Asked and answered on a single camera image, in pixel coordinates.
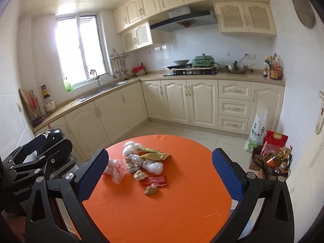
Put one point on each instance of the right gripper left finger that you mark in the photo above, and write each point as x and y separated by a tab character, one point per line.
44	221

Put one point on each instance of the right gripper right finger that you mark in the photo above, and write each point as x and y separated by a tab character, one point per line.
264	212

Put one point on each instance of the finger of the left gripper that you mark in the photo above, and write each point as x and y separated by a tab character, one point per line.
28	152

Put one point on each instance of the clear plastic bag red print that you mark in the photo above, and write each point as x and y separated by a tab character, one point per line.
116	169

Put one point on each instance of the long clear plastic bag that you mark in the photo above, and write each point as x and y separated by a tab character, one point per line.
135	162

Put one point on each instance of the steel kitchen sink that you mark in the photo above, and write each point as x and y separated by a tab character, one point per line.
101	90

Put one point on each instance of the kitchen window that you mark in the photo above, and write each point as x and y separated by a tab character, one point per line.
81	47

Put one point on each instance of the chopstick holder with chopsticks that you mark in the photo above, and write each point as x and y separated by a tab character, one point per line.
35	104

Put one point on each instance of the brown cardboard box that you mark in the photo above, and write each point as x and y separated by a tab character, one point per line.
257	164

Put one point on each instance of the large glass jar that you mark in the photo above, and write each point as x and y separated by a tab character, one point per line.
49	104

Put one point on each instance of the cooking oil bottle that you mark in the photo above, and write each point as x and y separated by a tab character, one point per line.
279	163

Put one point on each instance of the wooden cutting board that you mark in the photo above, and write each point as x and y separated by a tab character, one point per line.
27	100

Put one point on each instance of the yellow label bottle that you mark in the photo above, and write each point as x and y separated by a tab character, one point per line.
44	91

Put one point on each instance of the red rice bag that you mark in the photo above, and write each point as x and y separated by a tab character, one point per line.
273	141

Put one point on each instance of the white rice sack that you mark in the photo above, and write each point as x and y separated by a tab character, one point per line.
257	131

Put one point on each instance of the green dish soap bottle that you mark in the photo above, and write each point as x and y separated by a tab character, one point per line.
68	86

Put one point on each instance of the beige crumpled paper scrap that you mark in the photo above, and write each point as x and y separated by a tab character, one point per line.
139	175

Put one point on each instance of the beige crumpled paper ball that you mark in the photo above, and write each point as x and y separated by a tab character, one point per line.
150	190

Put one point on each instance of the white crumpled plastic bag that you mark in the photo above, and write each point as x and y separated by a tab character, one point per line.
131	147

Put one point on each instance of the orange round tablecloth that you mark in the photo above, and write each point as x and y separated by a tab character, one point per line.
192	207

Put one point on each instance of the chrome sink faucet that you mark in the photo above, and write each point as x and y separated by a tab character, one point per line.
96	77

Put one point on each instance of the red flat wrapper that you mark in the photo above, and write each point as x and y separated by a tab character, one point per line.
159	181

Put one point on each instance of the green snack packet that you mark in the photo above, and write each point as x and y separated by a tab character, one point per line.
143	150

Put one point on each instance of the cream lower cabinets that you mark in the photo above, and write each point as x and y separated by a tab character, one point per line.
228	105

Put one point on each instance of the cream cabinets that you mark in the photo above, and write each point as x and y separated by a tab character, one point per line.
228	105
234	17

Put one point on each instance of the gold foil packet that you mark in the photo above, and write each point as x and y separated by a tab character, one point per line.
155	156

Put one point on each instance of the hanging utensil rack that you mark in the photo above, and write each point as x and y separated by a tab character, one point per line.
118	63

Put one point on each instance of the red bowl stack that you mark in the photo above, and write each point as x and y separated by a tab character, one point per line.
139	71

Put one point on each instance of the condiment bottles group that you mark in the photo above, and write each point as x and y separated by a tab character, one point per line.
273	67

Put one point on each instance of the steel wok with ladle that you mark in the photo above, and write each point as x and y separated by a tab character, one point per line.
238	68

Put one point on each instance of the green electric cooking pot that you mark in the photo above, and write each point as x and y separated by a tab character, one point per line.
203	61

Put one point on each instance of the black gas stove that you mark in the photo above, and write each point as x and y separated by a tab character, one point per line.
188	70

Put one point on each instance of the steel wok on stove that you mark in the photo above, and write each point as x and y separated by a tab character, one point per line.
181	62

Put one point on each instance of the cream upper cabinets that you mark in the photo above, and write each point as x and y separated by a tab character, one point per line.
234	17

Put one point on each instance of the black range hood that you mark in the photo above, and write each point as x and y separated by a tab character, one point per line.
185	21

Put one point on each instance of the round wall plate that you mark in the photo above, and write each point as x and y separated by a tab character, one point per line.
304	13

